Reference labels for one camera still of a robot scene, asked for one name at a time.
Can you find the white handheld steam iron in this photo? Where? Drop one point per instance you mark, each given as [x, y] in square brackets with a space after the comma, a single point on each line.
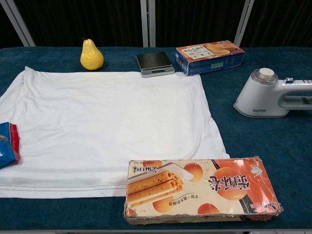
[256, 97]

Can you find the white cloth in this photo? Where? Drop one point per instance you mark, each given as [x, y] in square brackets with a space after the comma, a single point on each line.
[97, 122]

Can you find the silver digital kitchen scale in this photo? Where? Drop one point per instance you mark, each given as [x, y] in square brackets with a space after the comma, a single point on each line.
[153, 61]

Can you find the blue orange cookie box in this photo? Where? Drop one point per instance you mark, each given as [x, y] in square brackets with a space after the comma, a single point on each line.
[209, 58]

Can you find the worn orange egg roll box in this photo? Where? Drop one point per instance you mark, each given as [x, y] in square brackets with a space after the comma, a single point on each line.
[202, 190]

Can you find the yellow pear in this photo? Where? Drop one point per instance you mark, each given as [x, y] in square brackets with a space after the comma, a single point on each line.
[91, 57]

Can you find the dark teal table cloth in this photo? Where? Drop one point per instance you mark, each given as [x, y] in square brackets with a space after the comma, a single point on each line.
[263, 141]

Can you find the black curtain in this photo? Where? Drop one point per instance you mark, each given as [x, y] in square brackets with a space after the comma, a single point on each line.
[85, 19]

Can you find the blue red snack bag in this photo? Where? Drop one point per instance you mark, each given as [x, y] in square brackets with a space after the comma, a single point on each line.
[8, 143]

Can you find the grey metal frame post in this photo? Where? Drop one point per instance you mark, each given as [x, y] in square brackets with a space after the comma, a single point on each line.
[19, 24]
[243, 24]
[148, 24]

